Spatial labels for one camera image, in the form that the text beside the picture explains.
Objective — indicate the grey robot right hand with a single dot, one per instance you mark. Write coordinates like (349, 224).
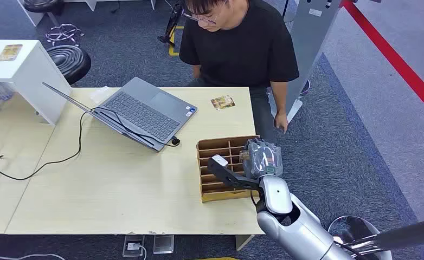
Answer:
(264, 159)

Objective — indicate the person's left hand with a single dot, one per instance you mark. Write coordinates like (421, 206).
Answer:
(281, 122)

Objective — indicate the patterned card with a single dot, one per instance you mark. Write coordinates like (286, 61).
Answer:
(244, 155)
(222, 102)
(9, 52)

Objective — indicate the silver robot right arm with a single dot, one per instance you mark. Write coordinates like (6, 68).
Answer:
(298, 229)

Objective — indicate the person's left forearm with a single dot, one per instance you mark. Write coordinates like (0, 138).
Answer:
(279, 97)

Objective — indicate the person's right forearm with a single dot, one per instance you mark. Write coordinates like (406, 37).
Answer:
(196, 71)

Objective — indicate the wooden slotted card organizer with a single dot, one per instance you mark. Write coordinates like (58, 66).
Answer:
(215, 186)

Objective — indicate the patterned card on desk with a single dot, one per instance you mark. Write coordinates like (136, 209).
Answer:
(222, 102)

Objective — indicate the person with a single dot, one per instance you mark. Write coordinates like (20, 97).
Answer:
(237, 46)

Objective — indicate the patterned card on cabinet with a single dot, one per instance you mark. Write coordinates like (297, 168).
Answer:
(9, 52)

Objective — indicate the grey metal pillar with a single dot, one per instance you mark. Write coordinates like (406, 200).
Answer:
(310, 46)

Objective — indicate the white table leg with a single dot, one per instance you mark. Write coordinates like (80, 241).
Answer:
(243, 242)

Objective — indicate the chrome round stand base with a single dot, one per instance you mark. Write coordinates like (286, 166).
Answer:
(355, 229)

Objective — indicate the grey open laptop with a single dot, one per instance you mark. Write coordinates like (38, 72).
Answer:
(143, 113)

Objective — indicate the grey floor socket cover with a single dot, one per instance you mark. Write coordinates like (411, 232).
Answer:
(162, 244)

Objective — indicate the black folded stand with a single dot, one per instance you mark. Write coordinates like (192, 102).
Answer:
(170, 23)

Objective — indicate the floor socket with white plug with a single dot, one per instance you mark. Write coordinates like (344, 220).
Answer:
(133, 245)

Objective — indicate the dark metal pole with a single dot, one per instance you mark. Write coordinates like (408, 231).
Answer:
(406, 235)

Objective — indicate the clear plastic wrapper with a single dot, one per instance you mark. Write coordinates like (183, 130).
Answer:
(99, 94)

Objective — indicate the black round stool seat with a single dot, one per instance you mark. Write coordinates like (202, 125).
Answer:
(43, 5)
(70, 62)

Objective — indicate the chrome stool base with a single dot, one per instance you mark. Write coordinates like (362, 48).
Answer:
(63, 34)

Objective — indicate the white cabinet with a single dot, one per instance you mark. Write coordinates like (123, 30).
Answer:
(21, 77)

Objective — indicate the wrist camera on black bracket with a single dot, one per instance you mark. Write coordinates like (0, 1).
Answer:
(230, 176)

